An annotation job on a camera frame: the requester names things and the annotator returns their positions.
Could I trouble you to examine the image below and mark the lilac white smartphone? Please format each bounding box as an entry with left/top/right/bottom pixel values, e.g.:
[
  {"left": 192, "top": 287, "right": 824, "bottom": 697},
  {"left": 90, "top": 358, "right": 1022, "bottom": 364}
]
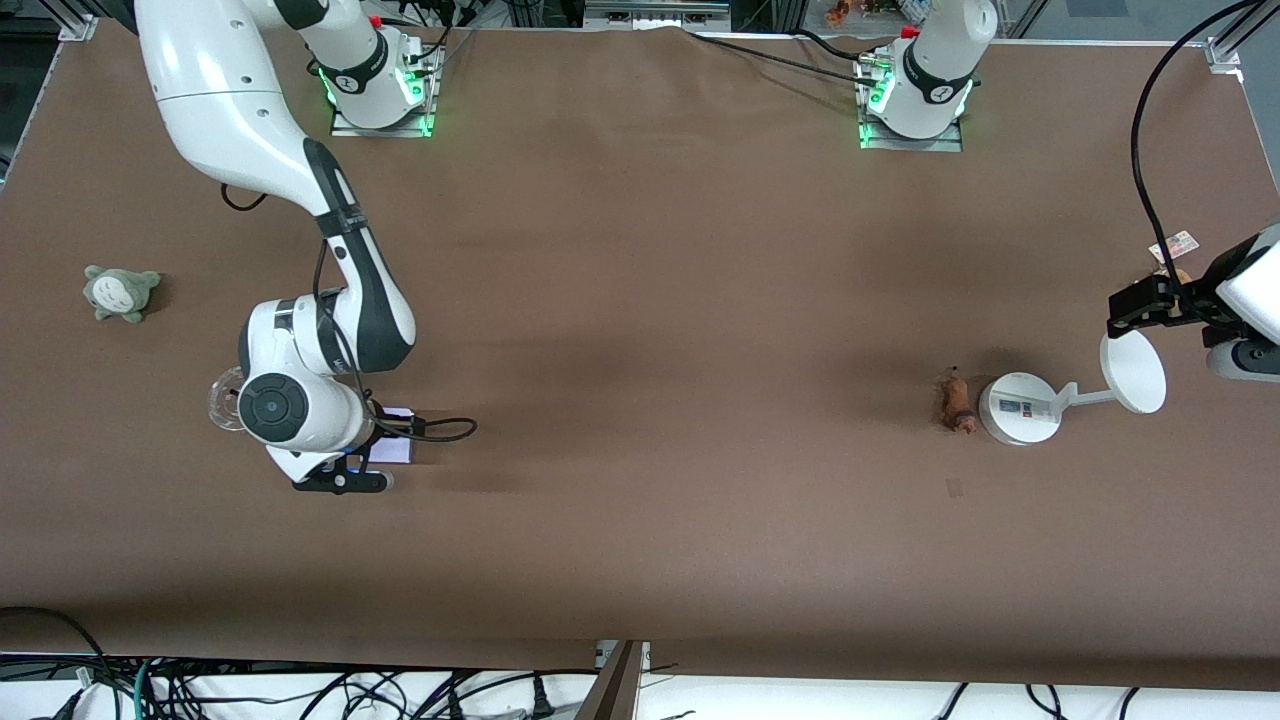
[{"left": 382, "top": 406, "right": 415, "bottom": 465}]

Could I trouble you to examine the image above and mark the grey green plush toy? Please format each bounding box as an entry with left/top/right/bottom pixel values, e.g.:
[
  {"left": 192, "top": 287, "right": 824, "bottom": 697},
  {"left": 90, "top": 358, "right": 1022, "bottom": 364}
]
[{"left": 82, "top": 264, "right": 163, "bottom": 324}]

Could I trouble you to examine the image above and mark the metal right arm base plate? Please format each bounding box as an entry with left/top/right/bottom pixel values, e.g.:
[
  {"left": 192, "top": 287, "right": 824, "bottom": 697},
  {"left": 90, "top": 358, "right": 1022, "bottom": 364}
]
[{"left": 328, "top": 38, "right": 439, "bottom": 139}]

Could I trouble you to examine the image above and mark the brown metal frame beam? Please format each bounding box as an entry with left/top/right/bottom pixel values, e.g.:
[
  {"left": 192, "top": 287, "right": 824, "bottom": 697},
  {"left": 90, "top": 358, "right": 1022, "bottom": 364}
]
[{"left": 572, "top": 640, "right": 647, "bottom": 720}]

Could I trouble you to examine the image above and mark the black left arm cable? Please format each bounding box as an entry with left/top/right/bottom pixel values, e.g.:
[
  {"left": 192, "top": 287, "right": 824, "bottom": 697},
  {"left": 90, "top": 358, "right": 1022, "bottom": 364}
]
[{"left": 1130, "top": 0, "right": 1263, "bottom": 301}]

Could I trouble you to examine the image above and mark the grey metal rail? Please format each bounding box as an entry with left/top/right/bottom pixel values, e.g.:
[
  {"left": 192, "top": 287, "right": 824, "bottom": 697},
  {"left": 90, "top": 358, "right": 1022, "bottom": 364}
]
[{"left": 584, "top": 0, "right": 733, "bottom": 31}]

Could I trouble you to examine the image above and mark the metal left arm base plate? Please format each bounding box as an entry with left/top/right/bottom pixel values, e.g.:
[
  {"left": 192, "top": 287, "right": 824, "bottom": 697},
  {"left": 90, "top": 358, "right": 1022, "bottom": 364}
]
[{"left": 856, "top": 55, "right": 965, "bottom": 154}]

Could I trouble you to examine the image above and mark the brown table cover sheet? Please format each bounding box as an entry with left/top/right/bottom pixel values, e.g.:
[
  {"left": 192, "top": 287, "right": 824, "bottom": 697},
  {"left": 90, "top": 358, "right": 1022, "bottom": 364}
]
[{"left": 0, "top": 18, "right": 1280, "bottom": 693}]

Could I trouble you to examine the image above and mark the clear glass cup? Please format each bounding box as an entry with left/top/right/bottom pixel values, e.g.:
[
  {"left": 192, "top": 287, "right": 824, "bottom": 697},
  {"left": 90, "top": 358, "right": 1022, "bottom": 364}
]
[{"left": 206, "top": 364, "right": 253, "bottom": 434}]

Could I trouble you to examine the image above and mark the black cable across table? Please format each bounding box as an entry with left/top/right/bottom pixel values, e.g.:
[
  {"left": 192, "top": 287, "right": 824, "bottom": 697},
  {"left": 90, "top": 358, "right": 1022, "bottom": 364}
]
[{"left": 685, "top": 28, "right": 881, "bottom": 89}]

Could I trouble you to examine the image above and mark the black floor cable loop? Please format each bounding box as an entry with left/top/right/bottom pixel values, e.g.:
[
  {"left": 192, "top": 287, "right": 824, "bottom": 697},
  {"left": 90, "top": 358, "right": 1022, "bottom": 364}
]
[{"left": 0, "top": 604, "right": 113, "bottom": 693}]

